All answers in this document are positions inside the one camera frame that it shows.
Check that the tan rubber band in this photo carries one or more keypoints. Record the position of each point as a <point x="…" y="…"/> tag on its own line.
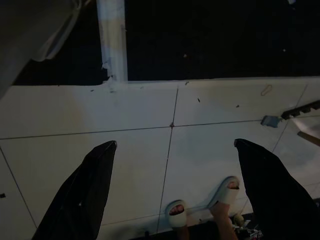
<point x="268" y="87"/>

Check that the small clutter heap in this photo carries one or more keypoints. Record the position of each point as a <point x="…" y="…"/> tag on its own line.
<point x="246" y="228"/>

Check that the black toothed bar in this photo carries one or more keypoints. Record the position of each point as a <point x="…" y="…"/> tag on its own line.
<point x="301" y="110"/>

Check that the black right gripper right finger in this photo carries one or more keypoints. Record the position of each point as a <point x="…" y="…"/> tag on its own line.
<point x="275" y="195"/>

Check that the white table leg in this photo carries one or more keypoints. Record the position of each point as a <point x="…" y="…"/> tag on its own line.
<point x="112" y="37"/>

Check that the wooden stick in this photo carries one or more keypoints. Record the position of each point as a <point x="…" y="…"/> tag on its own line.
<point x="310" y="138"/>

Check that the white cloth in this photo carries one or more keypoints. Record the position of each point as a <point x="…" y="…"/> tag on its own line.
<point x="30" y="30"/>

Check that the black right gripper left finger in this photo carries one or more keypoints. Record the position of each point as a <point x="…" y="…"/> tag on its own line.
<point x="82" y="190"/>

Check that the white slipper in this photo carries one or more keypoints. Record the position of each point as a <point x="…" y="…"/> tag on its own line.
<point x="176" y="220"/>
<point x="226" y="195"/>

